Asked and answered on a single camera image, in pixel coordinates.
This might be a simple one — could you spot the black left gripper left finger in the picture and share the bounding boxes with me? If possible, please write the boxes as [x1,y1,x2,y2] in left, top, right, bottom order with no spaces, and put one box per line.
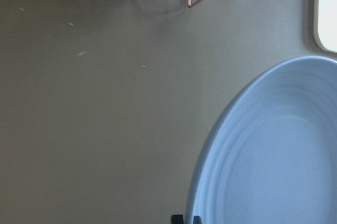
[171,215,183,224]

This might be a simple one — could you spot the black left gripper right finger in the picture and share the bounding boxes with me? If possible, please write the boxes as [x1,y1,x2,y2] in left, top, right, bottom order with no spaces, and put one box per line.
[193,216,201,224]

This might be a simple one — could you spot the blue plate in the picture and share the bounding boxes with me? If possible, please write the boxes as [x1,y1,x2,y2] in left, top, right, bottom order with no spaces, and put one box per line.
[185,56,336,223]

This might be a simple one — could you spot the cream rabbit tray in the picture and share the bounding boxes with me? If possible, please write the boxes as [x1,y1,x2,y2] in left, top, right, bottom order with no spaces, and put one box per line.
[313,0,336,53]

